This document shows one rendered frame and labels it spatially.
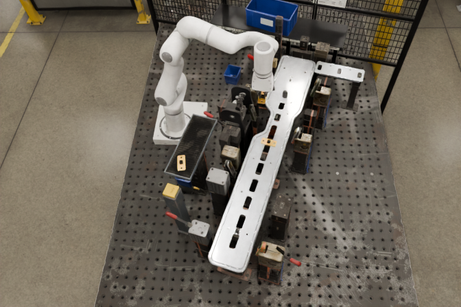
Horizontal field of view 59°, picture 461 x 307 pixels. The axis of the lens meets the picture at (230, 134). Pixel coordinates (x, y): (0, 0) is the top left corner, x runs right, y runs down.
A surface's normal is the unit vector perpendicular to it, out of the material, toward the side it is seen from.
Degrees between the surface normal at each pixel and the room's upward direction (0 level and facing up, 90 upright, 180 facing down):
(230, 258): 0
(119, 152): 0
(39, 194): 0
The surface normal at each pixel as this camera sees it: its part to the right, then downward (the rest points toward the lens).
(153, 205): -0.07, -0.57
